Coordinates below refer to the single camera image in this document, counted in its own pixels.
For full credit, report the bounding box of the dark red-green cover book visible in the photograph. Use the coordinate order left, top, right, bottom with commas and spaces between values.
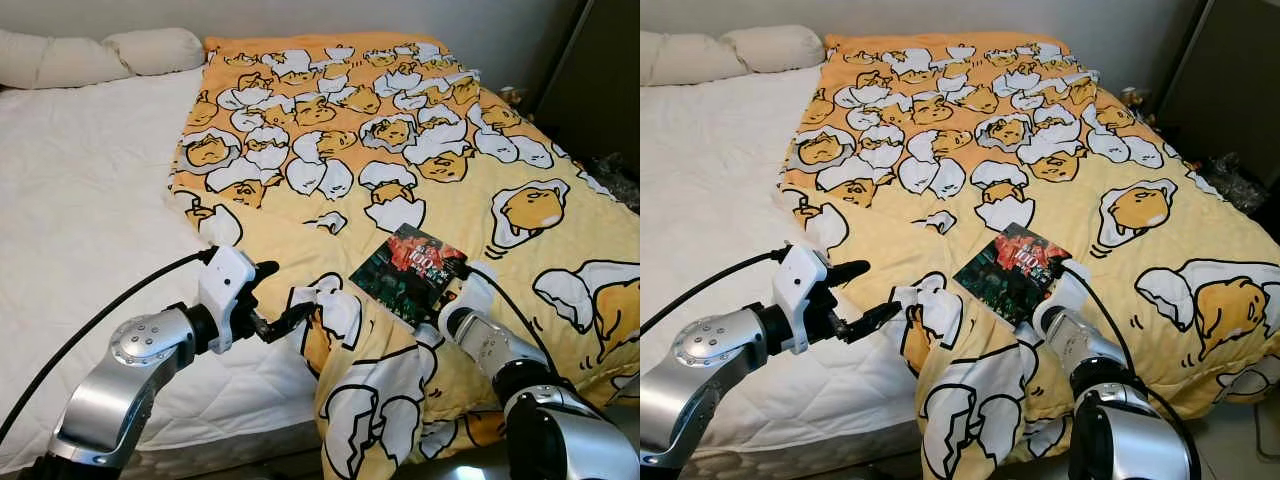
350, 223, 469, 329
952, 223, 1071, 326

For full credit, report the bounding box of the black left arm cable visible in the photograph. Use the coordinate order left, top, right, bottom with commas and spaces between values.
640, 245, 791, 336
0, 248, 216, 441

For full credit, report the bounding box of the clear plastic clutter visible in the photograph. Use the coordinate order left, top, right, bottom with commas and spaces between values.
1195, 150, 1273, 216
588, 150, 641, 211

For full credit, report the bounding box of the small beige bolster pillow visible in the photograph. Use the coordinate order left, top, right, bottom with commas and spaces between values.
722, 25, 826, 74
103, 27, 207, 78

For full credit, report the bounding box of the orange egg-print blanket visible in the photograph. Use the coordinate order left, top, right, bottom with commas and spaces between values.
780, 33, 1280, 480
168, 33, 641, 480

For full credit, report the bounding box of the white quilted mattress topper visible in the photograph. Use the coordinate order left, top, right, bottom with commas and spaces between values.
640, 65, 936, 471
0, 65, 331, 471

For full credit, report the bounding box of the large beige bolster pillow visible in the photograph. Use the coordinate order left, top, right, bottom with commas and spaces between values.
0, 28, 131, 91
640, 30, 746, 89

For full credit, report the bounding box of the dark wardrobe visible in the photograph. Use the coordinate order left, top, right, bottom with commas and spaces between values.
1155, 0, 1280, 161
528, 0, 641, 176

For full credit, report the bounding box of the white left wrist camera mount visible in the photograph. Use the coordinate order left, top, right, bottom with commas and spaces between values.
772, 245, 831, 354
197, 245, 258, 354

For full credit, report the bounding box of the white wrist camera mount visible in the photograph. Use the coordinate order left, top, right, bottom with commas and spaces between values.
197, 245, 258, 354
772, 245, 831, 354
1030, 260, 1093, 336
438, 262, 501, 339

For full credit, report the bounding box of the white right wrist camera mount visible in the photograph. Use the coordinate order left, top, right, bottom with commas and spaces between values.
438, 262, 501, 339
1030, 260, 1093, 336

